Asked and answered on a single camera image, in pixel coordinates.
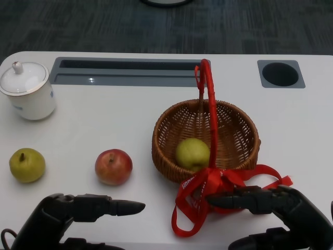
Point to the green pear with stem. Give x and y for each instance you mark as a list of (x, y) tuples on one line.
[(27, 166)]

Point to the red printed ribbon bow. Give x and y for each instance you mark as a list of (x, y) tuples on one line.
[(208, 182)]

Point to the green apple in basket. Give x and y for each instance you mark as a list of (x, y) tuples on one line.
[(191, 153)]

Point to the white ceramic mug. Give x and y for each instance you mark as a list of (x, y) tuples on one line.
[(36, 106)]

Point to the white mug lid with knob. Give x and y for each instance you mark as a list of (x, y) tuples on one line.
[(24, 78)]

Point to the red apple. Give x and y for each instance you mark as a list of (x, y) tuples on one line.
[(113, 168)]

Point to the grey table slot tray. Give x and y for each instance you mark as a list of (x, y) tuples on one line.
[(125, 78)]

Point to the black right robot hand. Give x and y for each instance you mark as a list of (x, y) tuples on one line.
[(299, 211)]

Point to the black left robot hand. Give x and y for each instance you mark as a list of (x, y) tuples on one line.
[(54, 211)]

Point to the grey table cup holder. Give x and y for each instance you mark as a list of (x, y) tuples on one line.
[(281, 74)]

